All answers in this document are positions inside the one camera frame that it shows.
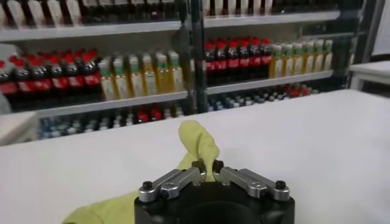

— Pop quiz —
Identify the white beverage display shelf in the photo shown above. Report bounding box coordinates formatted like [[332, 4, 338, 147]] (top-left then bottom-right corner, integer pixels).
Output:
[[194, 0, 366, 112], [0, 0, 196, 141]]

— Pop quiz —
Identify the light green T-shirt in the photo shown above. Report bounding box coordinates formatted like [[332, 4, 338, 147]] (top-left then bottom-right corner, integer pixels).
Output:
[[62, 119, 221, 224]]

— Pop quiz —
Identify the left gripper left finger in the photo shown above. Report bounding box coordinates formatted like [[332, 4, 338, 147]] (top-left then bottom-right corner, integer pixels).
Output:
[[138, 159, 207, 203]]

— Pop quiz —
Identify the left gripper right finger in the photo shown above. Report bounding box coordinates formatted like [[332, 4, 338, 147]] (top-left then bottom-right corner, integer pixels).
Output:
[[212, 159, 291, 202]]

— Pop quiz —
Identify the black cabinet post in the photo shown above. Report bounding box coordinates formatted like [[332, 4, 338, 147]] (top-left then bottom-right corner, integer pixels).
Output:
[[175, 0, 210, 115]]

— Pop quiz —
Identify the white side table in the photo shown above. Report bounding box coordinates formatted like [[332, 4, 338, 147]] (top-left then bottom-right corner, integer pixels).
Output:
[[0, 111, 39, 147], [349, 60, 390, 92]]

